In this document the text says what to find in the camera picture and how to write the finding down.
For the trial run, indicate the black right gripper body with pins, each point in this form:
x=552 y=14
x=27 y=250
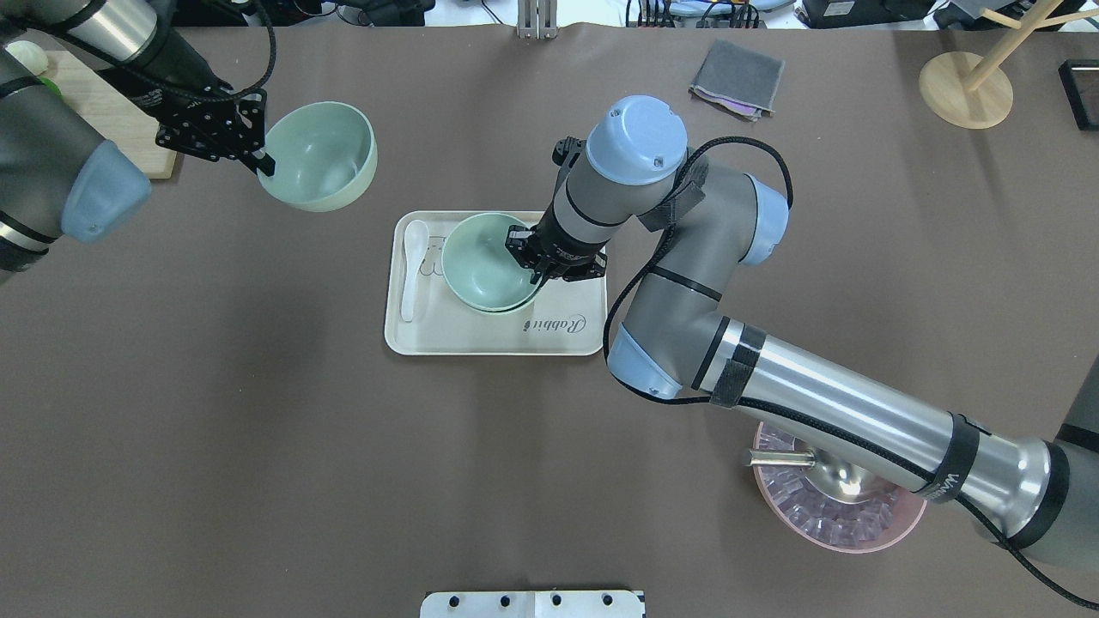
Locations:
x=562 y=248

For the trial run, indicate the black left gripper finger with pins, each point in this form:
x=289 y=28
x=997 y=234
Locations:
x=259 y=162

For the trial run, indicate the metal scoop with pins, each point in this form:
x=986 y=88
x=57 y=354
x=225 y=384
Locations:
x=838 y=479

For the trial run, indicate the pink bowl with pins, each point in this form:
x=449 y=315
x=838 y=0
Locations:
x=859 y=528

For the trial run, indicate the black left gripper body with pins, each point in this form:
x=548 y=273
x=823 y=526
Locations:
x=178 y=80

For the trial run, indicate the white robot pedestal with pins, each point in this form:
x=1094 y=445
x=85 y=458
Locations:
x=547 y=603

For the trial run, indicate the green bowl on tray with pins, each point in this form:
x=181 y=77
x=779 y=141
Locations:
x=501 y=301

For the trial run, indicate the bamboo cutting board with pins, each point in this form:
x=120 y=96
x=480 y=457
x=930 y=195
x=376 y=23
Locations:
x=111 y=114

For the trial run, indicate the white garlic bulb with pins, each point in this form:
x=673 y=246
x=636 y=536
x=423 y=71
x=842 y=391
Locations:
x=30 y=55

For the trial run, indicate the green bowl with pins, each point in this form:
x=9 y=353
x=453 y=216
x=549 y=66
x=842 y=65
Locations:
x=326 y=156
x=501 y=301

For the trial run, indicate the wooden mug tree stand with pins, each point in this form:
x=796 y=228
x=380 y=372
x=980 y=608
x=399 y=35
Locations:
x=971 y=91

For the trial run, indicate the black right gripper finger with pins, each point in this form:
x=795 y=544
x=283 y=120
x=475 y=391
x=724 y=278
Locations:
x=541 y=276

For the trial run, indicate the green lime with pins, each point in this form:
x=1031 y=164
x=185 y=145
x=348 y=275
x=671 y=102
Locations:
x=52 y=87

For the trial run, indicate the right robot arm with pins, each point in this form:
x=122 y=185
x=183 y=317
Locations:
x=728 y=203

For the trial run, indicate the beige serving tray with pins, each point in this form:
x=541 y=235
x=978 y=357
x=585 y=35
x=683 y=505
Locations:
x=565 y=319

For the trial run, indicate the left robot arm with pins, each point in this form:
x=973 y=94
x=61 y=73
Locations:
x=61 y=177

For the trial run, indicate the green bowl end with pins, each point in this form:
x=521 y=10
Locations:
x=475 y=259

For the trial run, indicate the white spoon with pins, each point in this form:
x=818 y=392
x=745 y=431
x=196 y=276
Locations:
x=415 y=245

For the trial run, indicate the aluminium frame post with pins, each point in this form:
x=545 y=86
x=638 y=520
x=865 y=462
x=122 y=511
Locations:
x=537 y=19

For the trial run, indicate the grey folded cloth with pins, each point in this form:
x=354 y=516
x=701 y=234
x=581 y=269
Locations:
x=740 y=80

